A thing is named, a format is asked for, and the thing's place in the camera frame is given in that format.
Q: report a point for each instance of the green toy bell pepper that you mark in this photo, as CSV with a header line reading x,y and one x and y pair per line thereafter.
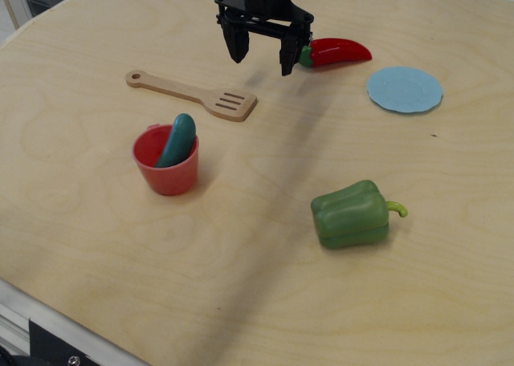
x,y
353,216

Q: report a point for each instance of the black corner bracket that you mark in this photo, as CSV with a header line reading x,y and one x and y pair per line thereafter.
x,y
55,351

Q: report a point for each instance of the red plastic cup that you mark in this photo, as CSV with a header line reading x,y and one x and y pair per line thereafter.
x,y
169,181

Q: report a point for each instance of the light blue toy plate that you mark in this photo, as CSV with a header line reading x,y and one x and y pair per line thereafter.
x,y
404,90

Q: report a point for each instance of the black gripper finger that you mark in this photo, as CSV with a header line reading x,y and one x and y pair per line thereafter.
x,y
293,39
236,38

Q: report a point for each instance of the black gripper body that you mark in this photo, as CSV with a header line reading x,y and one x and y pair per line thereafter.
x,y
263,17

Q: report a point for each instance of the wooden slotted spatula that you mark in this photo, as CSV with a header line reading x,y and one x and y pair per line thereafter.
x,y
232,105

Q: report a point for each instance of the aluminium table frame rail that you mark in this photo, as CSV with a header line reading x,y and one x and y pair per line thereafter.
x,y
18,308

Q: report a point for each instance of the red toy chili pepper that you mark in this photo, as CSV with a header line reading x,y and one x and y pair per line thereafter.
x,y
321,52

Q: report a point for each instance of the green toy cucumber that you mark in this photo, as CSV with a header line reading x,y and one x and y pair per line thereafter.
x,y
180,142

